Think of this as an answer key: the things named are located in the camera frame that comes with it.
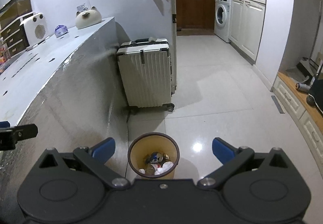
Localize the white plastic bag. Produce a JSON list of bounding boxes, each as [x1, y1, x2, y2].
[[154, 161, 174, 175]]

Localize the glass fish tank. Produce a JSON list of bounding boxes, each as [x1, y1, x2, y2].
[[0, 0, 32, 29]]

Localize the white portable heater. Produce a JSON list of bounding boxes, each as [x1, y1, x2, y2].
[[19, 13, 49, 48]]

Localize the black drawer cabinet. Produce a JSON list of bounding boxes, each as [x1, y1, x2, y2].
[[1, 12, 34, 60]]

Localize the white cat-shaped ceramic lamp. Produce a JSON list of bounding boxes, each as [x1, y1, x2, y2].
[[76, 6, 102, 29]]

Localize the white front-load washing machine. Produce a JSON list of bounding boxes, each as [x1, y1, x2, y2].
[[214, 0, 232, 43]]

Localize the clear plastic water bottle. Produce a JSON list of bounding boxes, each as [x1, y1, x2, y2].
[[138, 163, 160, 176]]

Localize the crushed blue soda can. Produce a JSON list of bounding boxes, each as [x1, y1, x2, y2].
[[146, 152, 164, 164]]

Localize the white kitchen cabinets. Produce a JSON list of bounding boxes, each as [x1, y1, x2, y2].
[[229, 0, 265, 61]]

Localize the blue tissue pack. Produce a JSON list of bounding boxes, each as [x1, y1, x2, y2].
[[54, 25, 68, 38]]

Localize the white ribbed suitcase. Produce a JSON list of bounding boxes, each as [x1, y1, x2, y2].
[[116, 37, 175, 112]]

